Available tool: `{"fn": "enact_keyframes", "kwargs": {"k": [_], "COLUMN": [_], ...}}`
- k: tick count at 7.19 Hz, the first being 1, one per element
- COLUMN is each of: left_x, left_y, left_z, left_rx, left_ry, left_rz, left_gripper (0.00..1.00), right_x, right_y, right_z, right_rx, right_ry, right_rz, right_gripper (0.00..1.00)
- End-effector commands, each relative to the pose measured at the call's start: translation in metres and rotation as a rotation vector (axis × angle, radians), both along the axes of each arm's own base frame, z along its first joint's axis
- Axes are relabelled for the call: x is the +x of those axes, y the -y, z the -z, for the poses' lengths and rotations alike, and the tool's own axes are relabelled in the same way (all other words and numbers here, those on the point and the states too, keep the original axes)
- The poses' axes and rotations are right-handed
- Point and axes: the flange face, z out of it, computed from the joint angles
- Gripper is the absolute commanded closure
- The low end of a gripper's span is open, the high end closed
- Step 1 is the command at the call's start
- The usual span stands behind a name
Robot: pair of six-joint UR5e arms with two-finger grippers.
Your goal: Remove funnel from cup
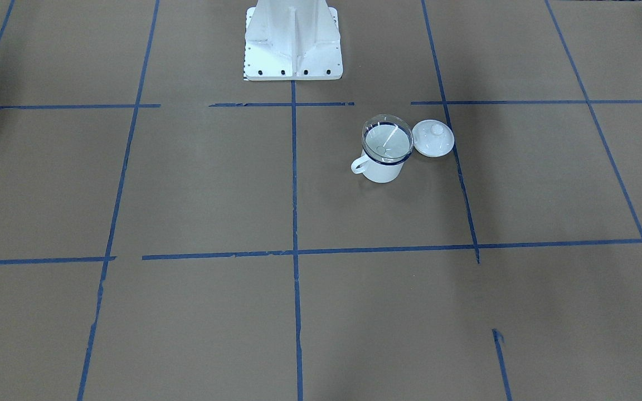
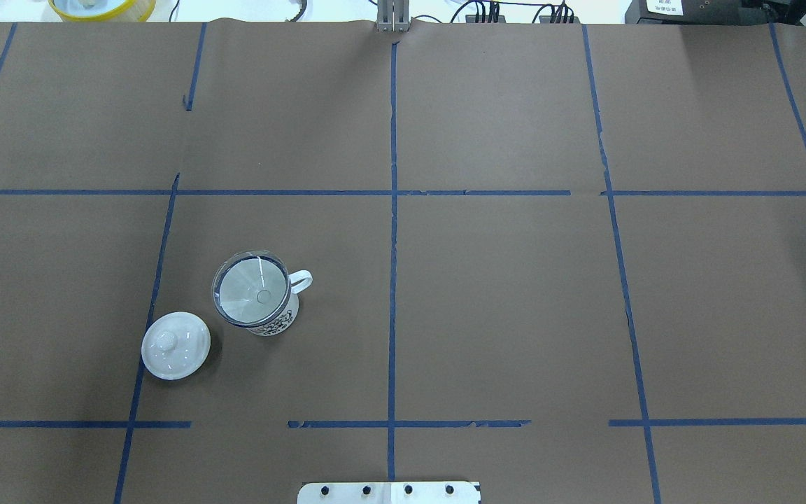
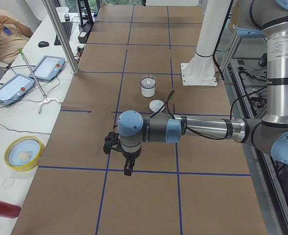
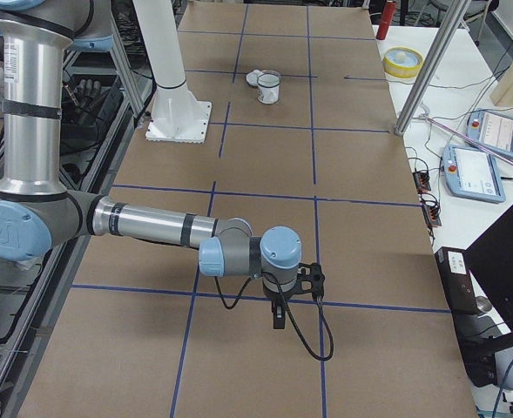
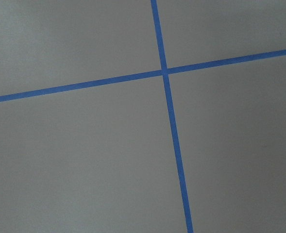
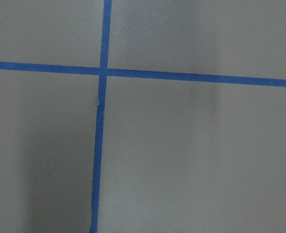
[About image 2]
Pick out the clear plastic funnel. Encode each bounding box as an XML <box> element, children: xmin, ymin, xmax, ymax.
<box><xmin>211</xmin><ymin>250</ymin><xmax>291</xmax><ymax>328</ymax></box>

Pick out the white ceramic lid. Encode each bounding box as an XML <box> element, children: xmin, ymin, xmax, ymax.
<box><xmin>141</xmin><ymin>311</ymin><xmax>211</xmax><ymax>381</ymax></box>

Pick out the white enamel mug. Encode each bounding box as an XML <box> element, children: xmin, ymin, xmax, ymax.
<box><xmin>236</xmin><ymin>261</ymin><xmax>313</xmax><ymax>336</ymax></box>

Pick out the black device with label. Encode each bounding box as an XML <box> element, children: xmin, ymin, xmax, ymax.
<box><xmin>623</xmin><ymin>0</ymin><xmax>742</xmax><ymax>26</ymax></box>

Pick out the brown paper table cover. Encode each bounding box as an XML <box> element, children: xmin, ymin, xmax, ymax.
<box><xmin>0</xmin><ymin>19</ymin><xmax>806</xmax><ymax>503</ymax></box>

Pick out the aluminium frame post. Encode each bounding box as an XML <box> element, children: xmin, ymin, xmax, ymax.
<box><xmin>374</xmin><ymin>0</ymin><xmax>411</xmax><ymax>33</ymax></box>

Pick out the yellow tape roll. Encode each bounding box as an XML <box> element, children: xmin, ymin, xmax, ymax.
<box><xmin>48</xmin><ymin>0</ymin><xmax>157</xmax><ymax>22</ymax></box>

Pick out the white camera stand base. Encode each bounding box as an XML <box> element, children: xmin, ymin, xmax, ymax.
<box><xmin>297</xmin><ymin>481</ymin><xmax>482</xmax><ymax>503</ymax></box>

